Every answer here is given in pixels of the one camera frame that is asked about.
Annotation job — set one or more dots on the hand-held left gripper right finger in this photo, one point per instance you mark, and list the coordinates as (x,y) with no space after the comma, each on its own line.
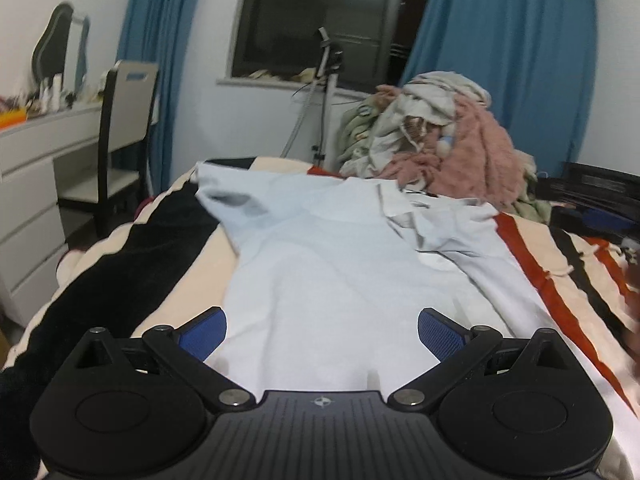
(440,335)

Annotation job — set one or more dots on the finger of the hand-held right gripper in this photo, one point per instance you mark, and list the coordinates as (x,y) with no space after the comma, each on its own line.
(605,180)
(607,220)

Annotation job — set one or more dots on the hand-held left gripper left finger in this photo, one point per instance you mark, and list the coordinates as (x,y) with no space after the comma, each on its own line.
(202,332)

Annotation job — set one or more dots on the white t-shirt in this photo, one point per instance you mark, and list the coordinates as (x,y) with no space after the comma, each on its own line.
(325,260)

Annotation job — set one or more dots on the pile of clothes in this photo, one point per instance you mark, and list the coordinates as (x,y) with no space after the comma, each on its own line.
(357,130)

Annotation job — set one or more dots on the red black cream striped blanket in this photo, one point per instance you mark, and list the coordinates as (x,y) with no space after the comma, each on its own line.
(150,260)

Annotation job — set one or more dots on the wide blue curtain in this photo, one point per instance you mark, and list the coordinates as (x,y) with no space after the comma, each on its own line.
(525,60)

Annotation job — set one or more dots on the beige cloth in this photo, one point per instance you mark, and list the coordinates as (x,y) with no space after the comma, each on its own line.
(445,85)

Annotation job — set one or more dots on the white dresser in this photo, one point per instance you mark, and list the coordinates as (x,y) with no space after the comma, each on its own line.
(30,210)

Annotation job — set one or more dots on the pale grey hoodie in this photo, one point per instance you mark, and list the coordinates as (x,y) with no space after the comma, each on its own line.
(390,127)

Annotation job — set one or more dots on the black and beige chair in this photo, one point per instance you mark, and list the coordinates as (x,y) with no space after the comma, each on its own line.
(130,105)

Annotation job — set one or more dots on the silver tripod stand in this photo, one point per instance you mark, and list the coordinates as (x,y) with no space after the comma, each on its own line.
(330,100)

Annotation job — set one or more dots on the small beige rags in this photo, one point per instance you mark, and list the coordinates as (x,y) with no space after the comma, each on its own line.
(270,74)

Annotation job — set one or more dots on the row of cosmetic bottles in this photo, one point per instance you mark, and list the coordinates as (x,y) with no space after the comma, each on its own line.
(55,92)

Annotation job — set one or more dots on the orange box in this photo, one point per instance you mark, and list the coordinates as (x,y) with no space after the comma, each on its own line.
(12,119)

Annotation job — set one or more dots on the narrow blue curtain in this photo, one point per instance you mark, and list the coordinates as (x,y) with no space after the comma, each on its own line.
(165,35)

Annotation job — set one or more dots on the wavy framed mirror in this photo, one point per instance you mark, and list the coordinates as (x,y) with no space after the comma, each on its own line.
(50,50)

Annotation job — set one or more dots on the dark framed window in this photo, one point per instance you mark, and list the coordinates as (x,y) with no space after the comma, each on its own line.
(300,10)

